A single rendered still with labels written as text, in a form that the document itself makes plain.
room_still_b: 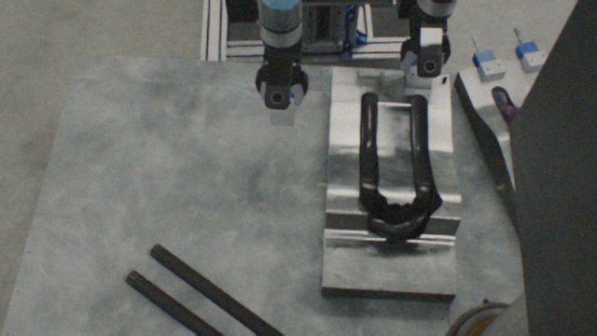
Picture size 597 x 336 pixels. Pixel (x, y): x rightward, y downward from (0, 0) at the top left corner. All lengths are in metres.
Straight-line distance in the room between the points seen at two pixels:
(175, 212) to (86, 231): 0.19
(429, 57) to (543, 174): 1.05
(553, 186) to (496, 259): 1.16
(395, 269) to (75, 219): 0.68
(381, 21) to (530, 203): 2.20
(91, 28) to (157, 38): 0.28
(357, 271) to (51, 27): 1.94
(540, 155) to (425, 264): 1.04
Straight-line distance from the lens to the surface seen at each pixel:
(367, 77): 1.51
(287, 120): 1.37
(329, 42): 2.21
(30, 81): 2.77
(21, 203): 2.50
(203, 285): 1.30
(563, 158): 0.27
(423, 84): 1.47
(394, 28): 2.47
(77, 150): 1.56
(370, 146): 1.40
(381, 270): 1.31
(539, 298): 0.29
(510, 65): 1.61
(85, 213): 1.48
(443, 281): 1.32
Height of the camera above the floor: 2.09
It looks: 62 degrees down
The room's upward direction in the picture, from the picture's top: straight up
